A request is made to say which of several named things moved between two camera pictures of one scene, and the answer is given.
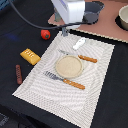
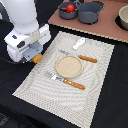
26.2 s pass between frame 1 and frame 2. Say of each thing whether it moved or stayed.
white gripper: moved
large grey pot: stayed
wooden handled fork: stayed
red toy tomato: moved
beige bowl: stayed
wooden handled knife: stayed
